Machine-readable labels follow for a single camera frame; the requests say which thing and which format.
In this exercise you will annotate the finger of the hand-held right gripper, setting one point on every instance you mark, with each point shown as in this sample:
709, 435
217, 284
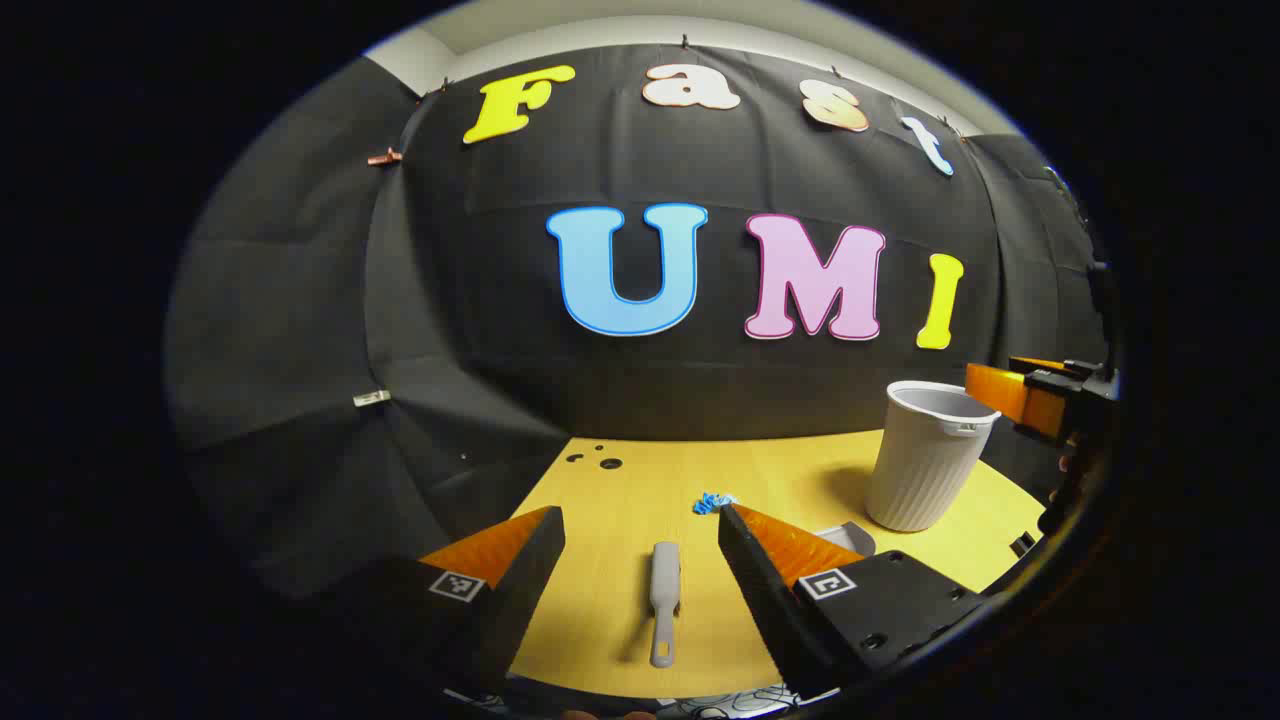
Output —
1010, 395
1040, 364

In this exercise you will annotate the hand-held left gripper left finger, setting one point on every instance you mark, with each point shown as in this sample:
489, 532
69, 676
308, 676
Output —
535, 560

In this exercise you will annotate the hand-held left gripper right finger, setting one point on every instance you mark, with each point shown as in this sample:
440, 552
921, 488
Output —
752, 570

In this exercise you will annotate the light blue paper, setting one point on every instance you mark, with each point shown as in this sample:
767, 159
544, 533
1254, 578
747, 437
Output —
728, 498

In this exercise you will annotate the dark blue paper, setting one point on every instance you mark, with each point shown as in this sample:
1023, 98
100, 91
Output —
705, 505

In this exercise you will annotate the small grey broom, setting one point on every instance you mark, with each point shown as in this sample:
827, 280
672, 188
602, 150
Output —
664, 585

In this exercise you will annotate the grey dustpan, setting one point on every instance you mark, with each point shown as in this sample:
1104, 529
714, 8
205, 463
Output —
856, 537

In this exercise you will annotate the grey ribbed garbage bin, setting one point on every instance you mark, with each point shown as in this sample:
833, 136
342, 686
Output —
920, 470

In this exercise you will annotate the wooden desktop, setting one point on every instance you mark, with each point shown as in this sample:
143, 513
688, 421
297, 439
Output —
610, 520

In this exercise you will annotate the white cloth tag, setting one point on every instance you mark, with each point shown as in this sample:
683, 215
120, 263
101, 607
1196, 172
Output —
371, 398

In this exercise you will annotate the copper clip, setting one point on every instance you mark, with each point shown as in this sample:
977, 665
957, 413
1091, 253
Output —
385, 157

